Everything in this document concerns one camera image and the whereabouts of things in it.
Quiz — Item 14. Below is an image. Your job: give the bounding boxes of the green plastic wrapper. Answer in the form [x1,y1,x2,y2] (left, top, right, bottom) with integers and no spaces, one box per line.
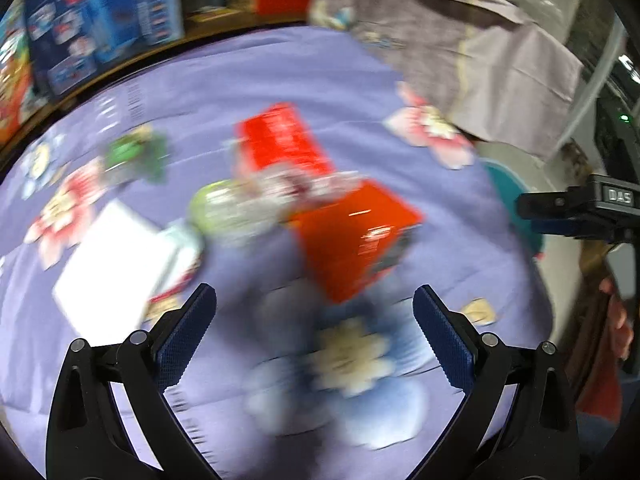
[102,127,168,186]

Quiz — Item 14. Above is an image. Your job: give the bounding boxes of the purple floral tablecloth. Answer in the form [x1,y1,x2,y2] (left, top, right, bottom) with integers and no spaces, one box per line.
[0,25,556,480]

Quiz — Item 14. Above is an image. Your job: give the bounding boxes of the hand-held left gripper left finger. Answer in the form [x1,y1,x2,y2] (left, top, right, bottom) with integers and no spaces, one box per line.
[46,282,221,480]

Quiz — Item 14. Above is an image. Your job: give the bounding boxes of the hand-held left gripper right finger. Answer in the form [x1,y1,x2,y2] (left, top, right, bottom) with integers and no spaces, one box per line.
[407,284,581,480]

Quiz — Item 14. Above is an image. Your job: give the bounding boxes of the white paper sheet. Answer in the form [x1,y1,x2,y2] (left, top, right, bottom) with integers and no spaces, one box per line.
[52,199,166,333]

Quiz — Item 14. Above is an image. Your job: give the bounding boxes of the colourful cartoon toy box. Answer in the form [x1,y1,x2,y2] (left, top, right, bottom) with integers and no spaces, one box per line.
[0,0,38,143]

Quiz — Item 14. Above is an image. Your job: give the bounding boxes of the clear plastic item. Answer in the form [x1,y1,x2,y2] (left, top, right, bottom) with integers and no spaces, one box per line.
[260,165,361,211]

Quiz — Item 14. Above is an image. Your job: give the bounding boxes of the person's right forearm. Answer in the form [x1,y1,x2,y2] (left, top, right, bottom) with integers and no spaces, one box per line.
[575,355,626,421]

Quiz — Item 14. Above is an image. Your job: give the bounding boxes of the blue toy box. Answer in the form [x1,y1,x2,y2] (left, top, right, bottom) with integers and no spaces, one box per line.
[22,0,185,97]

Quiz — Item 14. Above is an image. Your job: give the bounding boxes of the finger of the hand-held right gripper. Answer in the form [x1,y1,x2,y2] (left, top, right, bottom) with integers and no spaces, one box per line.
[530,216,608,237]
[516,187,593,220]

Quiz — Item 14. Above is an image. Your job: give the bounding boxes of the black device with green light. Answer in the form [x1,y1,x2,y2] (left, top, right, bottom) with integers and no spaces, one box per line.
[595,95,640,176]

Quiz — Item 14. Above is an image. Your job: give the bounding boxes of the orange box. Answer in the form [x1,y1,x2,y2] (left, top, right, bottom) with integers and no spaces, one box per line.
[287,178,425,305]

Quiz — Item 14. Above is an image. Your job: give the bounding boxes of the red crinkled wrapper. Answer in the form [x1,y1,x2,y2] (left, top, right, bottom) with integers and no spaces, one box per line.
[235,102,336,181]

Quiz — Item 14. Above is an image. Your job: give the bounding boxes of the green white can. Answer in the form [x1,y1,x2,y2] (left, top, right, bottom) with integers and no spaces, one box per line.
[187,180,281,248]

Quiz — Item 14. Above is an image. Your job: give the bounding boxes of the person's right hand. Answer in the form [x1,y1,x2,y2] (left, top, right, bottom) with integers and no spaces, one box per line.
[597,275,631,361]

